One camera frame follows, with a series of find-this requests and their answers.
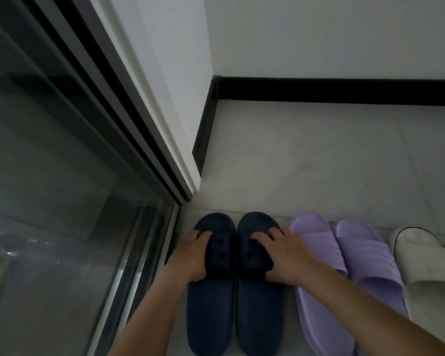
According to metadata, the navy blue slipper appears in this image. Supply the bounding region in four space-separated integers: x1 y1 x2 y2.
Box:
186 213 237 356
236 212 285 356

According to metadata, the person's left forearm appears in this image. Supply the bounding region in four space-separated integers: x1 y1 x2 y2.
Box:
107 270 193 356

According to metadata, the black baseboard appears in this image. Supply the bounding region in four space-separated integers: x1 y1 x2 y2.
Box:
192 76 445 178

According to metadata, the cream slipper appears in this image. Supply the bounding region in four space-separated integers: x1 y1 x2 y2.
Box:
388 226 445 323

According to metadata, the metal sliding door frame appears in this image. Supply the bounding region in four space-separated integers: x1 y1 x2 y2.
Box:
0 0 193 356

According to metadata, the person's left hand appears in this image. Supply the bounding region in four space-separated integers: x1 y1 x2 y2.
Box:
166 229 214 284

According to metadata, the person's right hand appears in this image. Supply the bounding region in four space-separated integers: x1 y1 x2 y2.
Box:
251 227 321 287

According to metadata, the person's right forearm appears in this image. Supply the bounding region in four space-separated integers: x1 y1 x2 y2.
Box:
300 263 445 356

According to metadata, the purple slipper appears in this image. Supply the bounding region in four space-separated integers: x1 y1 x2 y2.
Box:
335 218 408 319
289 212 356 356

